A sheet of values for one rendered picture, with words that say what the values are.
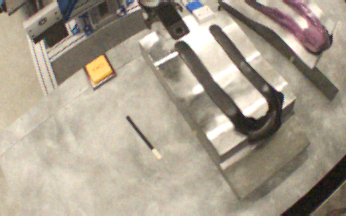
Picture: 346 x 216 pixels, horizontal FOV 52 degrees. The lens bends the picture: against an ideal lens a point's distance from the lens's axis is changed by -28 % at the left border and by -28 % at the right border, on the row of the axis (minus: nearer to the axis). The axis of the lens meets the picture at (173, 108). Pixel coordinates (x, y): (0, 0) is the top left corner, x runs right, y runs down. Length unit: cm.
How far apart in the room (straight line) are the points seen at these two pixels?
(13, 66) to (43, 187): 130
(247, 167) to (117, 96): 40
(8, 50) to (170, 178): 161
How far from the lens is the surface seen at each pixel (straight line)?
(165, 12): 101
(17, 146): 132
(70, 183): 122
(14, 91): 234
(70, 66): 201
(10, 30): 260
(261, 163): 114
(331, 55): 127
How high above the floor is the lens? 196
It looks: 71 degrees down
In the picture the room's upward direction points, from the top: 7 degrees counter-clockwise
